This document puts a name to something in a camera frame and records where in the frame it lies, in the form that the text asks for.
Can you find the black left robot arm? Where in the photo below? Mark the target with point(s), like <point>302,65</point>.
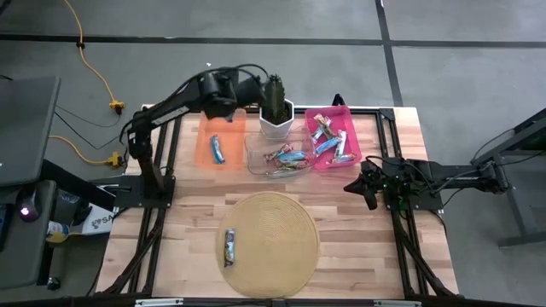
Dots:
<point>147,162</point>

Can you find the green cactus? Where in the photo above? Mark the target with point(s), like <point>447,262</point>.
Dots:
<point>277,98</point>

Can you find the blue purple granola bar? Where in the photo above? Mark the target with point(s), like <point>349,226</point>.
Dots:
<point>217,149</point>

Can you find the gray monitor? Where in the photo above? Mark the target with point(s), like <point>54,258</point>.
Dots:
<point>25,128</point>

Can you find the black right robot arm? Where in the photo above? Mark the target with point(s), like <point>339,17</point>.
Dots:
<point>465,183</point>

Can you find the yellow brown granola bar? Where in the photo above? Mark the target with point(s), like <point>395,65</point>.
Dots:
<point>341,159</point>

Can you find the light blue white granola bar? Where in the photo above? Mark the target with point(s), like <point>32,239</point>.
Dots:
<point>341,143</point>

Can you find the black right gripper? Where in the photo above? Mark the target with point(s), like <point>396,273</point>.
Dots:
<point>375,183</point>

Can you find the red blue granola bar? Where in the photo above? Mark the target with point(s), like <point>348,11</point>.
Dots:
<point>288,164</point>

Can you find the white hexagonal plant pot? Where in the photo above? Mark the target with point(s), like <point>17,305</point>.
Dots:
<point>277,130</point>

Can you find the dark metal stand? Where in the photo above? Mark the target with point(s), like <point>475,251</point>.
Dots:
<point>522,239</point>

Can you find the black aluminium table frame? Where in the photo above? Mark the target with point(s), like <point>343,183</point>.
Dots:
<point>387,114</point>

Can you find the black caster wheel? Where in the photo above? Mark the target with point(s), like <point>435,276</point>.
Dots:
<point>53,283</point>

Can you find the black table clamp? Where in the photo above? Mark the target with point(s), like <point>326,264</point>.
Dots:
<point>338,100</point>

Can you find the pink translucent plastic tray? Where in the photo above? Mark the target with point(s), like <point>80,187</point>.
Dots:
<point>343,119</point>

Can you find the black lit computer mouse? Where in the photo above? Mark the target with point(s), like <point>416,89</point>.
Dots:
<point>26,209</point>

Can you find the white yellow bottle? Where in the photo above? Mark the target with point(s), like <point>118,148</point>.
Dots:
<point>57,231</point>

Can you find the silver metal bracket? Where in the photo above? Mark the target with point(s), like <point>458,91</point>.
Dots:
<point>158,302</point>
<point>396,303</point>

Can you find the green brown granola bar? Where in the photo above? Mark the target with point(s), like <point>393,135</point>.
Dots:
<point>279,172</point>

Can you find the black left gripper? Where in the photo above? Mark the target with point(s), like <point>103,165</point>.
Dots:
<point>226,91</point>

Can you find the white printed bag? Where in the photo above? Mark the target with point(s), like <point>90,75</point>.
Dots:
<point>98,221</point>

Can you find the clear plastic tray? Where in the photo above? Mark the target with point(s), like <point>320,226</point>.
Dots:
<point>256,143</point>

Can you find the round woven straw placemat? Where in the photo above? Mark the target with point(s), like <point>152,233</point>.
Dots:
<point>277,243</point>

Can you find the dark blue Chewy granola bar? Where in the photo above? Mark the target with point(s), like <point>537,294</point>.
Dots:
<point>229,247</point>

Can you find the orange translucent plastic tray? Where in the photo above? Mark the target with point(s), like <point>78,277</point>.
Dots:
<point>234,145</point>

